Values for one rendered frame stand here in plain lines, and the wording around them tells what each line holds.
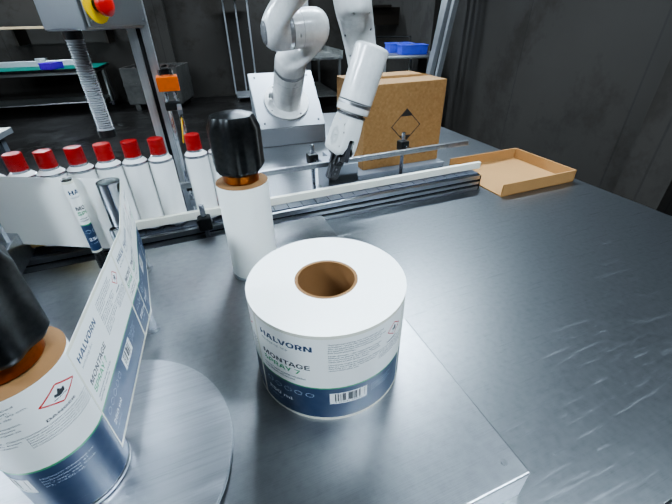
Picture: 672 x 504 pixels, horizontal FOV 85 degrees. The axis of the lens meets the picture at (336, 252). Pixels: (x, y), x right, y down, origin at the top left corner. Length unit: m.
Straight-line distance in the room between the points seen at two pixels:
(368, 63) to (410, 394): 0.72
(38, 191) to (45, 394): 0.55
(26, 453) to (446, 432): 0.41
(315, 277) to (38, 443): 0.32
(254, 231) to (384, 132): 0.75
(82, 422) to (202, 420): 0.14
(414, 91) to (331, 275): 0.91
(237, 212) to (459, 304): 0.45
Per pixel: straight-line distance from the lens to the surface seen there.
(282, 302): 0.43
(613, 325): 0.83
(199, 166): 0.91
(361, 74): 0.96
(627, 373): 0.75
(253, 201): 0.63
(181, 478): 0.49
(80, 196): 0.83
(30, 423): 0.40
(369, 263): 0.49
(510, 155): 1.58
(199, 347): 0.61
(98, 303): 0.47
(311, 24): 1.42
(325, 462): 0.48
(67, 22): 0.92
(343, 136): 0.95
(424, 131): 1.37
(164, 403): 0.55
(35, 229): 0.94
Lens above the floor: 1.30
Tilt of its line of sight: 33 degrees down
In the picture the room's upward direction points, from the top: 1 degrees counter-clockwise
